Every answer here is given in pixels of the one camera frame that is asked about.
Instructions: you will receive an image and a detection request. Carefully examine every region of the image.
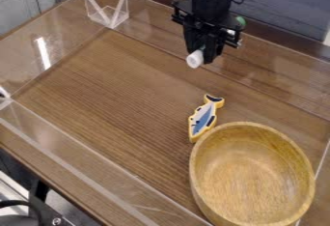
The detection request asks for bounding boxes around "brown wooden bowl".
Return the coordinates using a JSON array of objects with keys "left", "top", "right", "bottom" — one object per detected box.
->
[{"left": 189, "top": 122, "right": 315, "bottom": 226}]

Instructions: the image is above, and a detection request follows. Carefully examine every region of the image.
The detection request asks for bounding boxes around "clear acrylic front wall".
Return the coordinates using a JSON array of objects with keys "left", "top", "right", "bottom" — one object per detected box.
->
[{"left": 0, "top": 98, "right": 211, "bottom": 226}]

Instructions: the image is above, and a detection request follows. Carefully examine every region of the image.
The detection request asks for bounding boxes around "green white marker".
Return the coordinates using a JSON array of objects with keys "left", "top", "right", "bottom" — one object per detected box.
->
[{"left": 185, "top": 16, "right": 246, "bottom": 69}]

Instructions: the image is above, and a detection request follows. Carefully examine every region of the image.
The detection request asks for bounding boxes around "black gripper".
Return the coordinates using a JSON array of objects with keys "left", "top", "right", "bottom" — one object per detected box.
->
[{"left": 171, "top": 0, "right": 243, "bottom": 64}]

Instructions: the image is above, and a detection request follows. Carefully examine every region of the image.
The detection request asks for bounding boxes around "black cable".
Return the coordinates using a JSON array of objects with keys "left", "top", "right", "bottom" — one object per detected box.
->
[{"left": 0, "top": 198, "right": 46, "bottom": 226}]

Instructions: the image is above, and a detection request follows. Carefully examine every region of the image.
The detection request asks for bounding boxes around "yellow blue fish toy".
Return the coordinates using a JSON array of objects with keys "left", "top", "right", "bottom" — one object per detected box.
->
[{"left": 188, "top": 94, "right": 224, "bottom": 143}]

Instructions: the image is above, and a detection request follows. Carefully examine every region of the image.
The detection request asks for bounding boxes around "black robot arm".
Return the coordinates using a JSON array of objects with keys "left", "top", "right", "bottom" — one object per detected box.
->
[{"left": 171, "top": 0, "right": 246, "bottom": 69}]

